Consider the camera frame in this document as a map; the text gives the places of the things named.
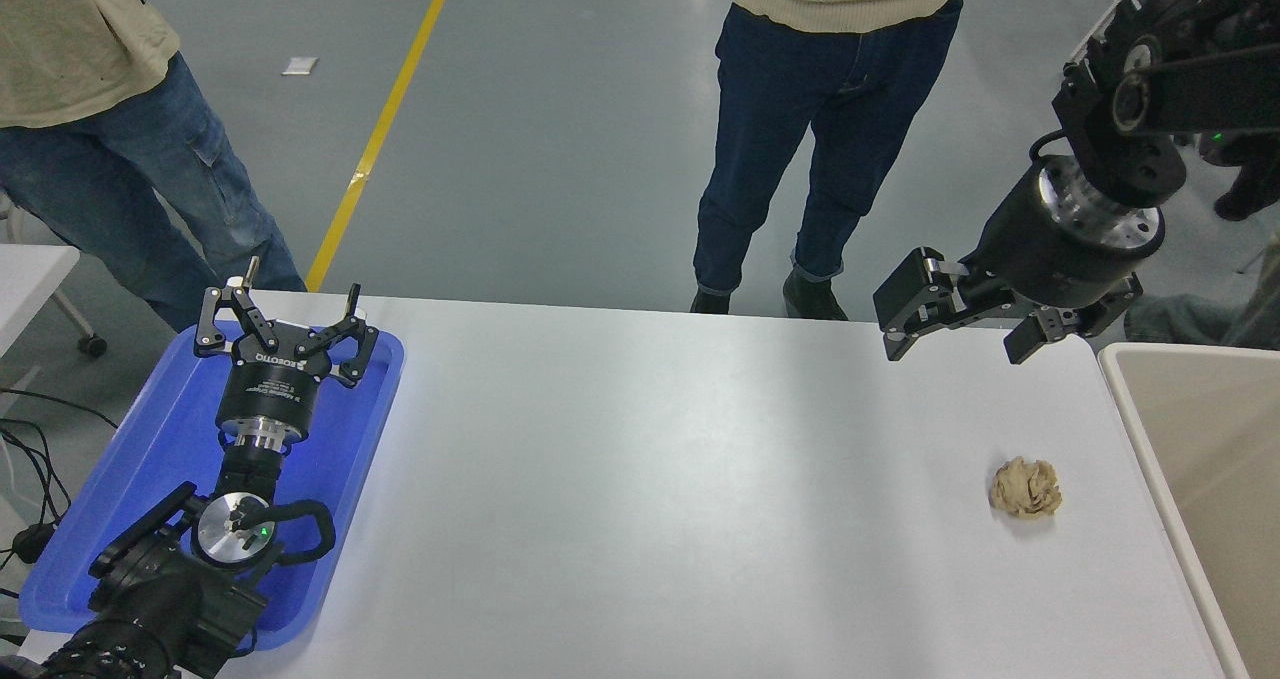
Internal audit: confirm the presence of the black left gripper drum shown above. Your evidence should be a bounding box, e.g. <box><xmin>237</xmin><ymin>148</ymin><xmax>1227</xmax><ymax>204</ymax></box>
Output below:
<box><xmin>216</xmin><ymin>344</ymin><xmax>336</xmax><ymax>432</ymax></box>

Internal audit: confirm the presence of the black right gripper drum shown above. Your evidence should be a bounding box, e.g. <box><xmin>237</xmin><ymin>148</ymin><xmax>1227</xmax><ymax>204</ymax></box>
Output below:
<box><xmin>968</xmin><ymin>164</ymin><xmax>1161</xmax><ymax>310</ymax></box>

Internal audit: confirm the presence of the tan paper ball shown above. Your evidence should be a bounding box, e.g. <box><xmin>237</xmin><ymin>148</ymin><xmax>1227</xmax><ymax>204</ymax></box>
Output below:
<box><xmin>990</xmin><ymin>456</ymin><xmax>1064</xmax><ymax>520</ymax></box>

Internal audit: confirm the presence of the blue plastic tray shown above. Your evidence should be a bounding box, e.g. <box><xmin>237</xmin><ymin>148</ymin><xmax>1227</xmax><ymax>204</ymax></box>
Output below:
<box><xmin>18</xmin><ymin>321</ymin><xmax>406</xmax><ymax>652</ymax></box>

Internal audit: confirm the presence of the person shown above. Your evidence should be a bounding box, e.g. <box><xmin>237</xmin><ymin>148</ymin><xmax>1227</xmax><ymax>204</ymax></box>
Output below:
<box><xmin>690</xmin><ymin>0</ymin><xmax>983</xmax><ymax>322</ymax></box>
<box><xmin>0</xmin><ymin>0</ymin><xmax>307</xmax><ymax>332</ymax></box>
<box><xmin>1125</xmin><ymin>134</ymin><xmax>1280</xmax><ymax>352</ymax></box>

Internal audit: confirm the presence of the small white wheeled table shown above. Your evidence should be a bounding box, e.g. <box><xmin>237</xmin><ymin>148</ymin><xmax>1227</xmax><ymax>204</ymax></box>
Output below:
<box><xmin>0</xmin><ymin>244</ymin><xmax>109</xmax><ymax>360</ymax></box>

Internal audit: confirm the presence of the large pale bin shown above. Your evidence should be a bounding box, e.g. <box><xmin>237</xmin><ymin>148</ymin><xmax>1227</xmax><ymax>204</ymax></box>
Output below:
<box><xmin>1098</xmin><ymin>343</ymin><xmax>1280</xmax><ymax>679</ymax></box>

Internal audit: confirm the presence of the black power adapter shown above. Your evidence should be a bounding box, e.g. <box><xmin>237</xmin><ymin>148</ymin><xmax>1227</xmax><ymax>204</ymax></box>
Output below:
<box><xmin>12</xmin><ymin>521</ymin><xmax>59</xmax><ymax>565</ymax></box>

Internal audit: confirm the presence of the black floor cable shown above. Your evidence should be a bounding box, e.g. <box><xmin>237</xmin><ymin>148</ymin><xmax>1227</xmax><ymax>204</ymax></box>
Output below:
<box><xmin>0</xmin><ymin>387</ymin><xmax>121</xmax><ymax>572</ymax></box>

